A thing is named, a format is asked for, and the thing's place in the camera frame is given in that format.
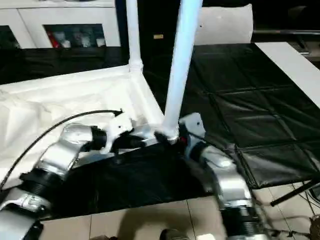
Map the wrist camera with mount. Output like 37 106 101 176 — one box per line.
99 114 135 155
178 112 206 151

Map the black work mat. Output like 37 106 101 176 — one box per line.
0 43 320 221

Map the white board with round fitting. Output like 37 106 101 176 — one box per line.
194 3 255 46

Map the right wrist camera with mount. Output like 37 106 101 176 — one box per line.
178 112 206 151

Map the white plastic table top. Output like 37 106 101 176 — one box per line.
0 63 181 191

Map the white plastic table leg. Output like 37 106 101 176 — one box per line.
161 0 204 145
126 0 144 76

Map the dark cabinet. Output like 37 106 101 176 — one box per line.
137 0 181 73

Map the white glass-door cabinet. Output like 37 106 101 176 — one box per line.
0 0 122 50

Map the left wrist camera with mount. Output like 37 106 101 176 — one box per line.
99 114 135 155

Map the thin black rod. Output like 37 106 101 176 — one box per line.
270 179 320 207

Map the red item behind glass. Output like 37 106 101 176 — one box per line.
47 31 60 48

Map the white flat panel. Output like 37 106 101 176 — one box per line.
253 41 320 110

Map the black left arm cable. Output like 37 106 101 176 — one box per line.
0 109 123 191

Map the dark grey bar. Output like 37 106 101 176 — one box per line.
252 29 320 36

